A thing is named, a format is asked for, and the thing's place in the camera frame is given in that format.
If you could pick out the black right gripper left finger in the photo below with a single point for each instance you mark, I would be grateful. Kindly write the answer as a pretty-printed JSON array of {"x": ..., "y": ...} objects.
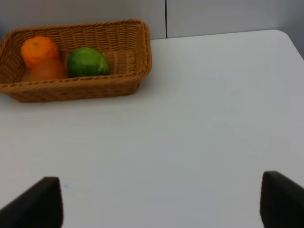
[{"x": 40, "y": 206}]

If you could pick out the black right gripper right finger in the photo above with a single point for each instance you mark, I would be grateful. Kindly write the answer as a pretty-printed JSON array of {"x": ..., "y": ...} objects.
[{"x": 281, "y": 201}]

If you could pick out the red orange round bun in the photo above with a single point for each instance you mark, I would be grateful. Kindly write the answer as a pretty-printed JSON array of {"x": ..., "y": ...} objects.
[{"x": 48, "y": 69}]

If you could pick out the green lime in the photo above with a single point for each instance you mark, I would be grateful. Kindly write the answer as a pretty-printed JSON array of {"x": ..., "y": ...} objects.
[{"x": 86, "y": 61}]

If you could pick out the orange tangerine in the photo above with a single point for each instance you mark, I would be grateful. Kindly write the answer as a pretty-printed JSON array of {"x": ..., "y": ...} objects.
[{"x": 37, "y": 49}]

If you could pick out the orange wicker basket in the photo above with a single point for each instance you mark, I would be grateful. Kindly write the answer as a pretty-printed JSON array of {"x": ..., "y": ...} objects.
[{"x": 125, "y": 43}]

